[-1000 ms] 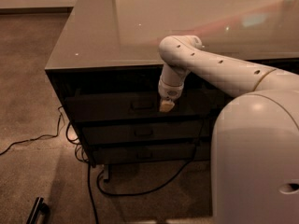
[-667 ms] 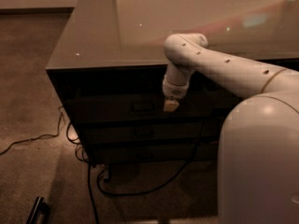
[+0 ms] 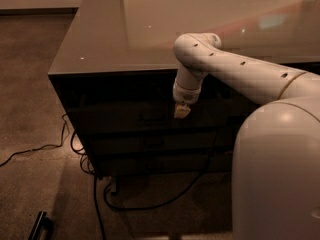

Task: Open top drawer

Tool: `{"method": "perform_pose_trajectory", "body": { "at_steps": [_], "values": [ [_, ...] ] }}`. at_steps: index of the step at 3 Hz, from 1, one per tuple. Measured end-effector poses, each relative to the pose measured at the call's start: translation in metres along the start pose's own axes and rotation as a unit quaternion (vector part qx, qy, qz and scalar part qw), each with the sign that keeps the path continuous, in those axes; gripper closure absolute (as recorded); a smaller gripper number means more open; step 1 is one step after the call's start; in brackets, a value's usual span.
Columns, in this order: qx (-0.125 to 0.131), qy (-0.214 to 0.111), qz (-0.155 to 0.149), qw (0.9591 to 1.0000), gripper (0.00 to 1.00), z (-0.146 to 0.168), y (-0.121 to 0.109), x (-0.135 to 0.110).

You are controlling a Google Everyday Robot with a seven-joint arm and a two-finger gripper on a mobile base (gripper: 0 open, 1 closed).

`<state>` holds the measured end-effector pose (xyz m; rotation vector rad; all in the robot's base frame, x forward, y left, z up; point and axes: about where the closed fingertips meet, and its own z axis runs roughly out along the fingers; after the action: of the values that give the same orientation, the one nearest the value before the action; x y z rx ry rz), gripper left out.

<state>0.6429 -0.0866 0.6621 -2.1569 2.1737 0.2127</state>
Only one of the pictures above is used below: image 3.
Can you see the black object on floor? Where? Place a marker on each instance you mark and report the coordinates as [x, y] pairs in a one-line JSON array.
[[42, 228]]

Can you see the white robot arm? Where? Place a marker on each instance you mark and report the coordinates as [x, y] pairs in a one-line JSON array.
[[276, 157]]

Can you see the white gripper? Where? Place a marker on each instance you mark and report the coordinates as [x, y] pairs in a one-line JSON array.
[[185, 95]]

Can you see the grey drawer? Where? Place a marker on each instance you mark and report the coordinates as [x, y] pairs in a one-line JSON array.
[[115, 117], [218, 161], [154, 143]]

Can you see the grey drawer cabinet counter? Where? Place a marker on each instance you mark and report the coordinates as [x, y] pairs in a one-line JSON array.
[[122, 51]]

